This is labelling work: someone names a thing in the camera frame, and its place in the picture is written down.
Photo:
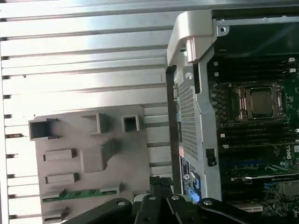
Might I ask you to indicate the green RAM stick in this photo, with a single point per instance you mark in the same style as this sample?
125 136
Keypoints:
81 193

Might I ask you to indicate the green motherboard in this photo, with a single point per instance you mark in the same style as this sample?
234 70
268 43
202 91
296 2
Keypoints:
224 112

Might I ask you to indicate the black graphics card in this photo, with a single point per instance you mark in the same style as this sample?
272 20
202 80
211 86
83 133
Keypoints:
268 175

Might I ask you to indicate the black service tag label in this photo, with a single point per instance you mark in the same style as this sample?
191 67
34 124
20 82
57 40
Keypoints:
185 175

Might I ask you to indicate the blue expansion card clip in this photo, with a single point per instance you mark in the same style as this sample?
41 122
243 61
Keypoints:
195 186

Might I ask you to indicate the grey parts rack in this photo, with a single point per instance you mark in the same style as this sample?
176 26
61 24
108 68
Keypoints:
126 168

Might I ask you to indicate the black and grey PC case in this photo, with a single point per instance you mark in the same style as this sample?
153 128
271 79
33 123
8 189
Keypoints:
208 130

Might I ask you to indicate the silver CPU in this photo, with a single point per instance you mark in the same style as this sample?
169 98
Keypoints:
262 102

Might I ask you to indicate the metal CPU socket cover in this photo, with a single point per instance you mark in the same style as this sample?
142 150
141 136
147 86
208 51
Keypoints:
243 103

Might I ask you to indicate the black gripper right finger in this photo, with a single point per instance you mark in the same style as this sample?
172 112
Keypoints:
182 210

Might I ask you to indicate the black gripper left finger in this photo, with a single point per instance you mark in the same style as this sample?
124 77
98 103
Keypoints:
144 210

